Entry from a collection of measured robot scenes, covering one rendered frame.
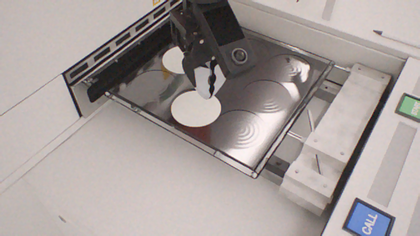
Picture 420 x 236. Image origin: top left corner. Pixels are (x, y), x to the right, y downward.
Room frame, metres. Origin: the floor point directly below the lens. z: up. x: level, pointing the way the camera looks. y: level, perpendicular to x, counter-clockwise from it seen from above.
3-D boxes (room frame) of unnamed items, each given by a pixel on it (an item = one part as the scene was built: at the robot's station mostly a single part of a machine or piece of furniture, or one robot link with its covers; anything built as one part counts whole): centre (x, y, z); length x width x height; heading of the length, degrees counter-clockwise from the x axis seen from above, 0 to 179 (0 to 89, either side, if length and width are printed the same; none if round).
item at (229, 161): (0.43, 0.06, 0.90); 0.37 x 0.01 x 0.01; 56
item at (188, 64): (0.43, 0.01, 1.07); 0.05 x 0.02 x 0.09; 117
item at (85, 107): (0.69, 0.15, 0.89); 0.44 x 0.02 x 0.10; 146
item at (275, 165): (0.35, -0.13, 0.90); 0.04 x 0.02 x 0.03; 56
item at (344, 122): (0.45, -0.27, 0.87); 0.36 x 0.08 x 0.03; 146
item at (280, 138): (0.48, -0.19, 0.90); 0.38 x 0.01 x 0.01; 146
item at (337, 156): (0.39, -0.22, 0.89); 0.08 x 0.03 x 0.03; 56
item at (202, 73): (0.45, 0.02, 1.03); 0.06 x 0.03 x 0.09; 27
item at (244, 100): (0.58, -0.04, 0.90); 0.34 x 0.34 x 0.01; 56
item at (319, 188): (0.32, -0.18, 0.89); 0.08 x 0.03 x 0.03; 56
